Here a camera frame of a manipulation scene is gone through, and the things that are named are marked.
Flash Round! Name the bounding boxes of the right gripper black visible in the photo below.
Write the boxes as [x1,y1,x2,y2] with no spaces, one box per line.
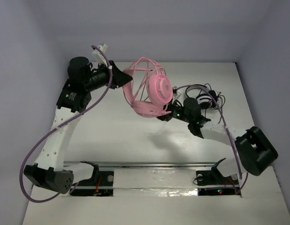
[151,98,192,124]

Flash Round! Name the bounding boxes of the pink headphones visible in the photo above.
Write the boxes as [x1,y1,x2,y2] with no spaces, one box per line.
[122,57,173,118]

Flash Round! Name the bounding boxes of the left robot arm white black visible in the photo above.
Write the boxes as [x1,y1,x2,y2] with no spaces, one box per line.
[20,57,132,194]

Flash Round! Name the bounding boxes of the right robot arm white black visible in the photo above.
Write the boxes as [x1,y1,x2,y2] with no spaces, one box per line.
[158,97,278,186]

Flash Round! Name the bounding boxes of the black white headphones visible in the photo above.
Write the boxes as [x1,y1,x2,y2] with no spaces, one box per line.
[184,83,226,116]

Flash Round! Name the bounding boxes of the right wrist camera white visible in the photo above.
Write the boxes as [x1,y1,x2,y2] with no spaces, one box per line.
[173,86,182,100]

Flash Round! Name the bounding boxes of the aluminium rail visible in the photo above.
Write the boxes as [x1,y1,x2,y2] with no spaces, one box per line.
[65,160,267,170]

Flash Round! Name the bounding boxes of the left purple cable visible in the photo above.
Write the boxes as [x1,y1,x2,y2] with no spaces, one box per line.
[19,45,114,203]

